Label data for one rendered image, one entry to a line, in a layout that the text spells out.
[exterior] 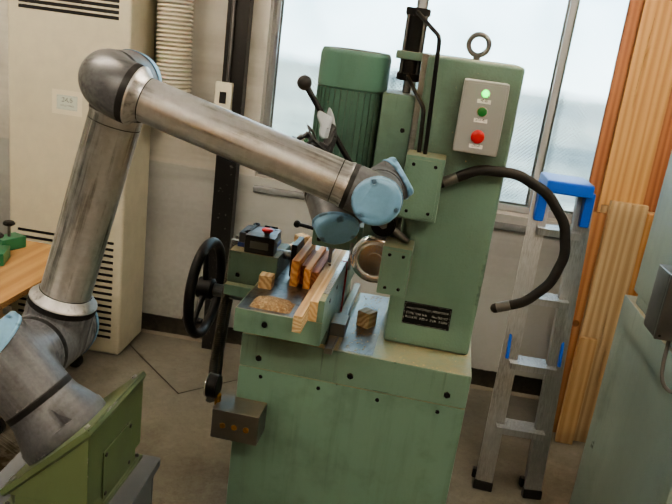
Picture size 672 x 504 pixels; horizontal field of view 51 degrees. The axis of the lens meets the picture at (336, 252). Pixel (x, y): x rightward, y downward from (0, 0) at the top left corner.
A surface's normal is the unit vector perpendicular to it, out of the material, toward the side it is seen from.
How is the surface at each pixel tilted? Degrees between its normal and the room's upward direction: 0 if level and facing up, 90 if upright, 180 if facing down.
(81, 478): 90
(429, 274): 90
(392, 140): 90
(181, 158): 90
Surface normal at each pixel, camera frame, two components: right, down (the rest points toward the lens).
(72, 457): -0.15, 0.28
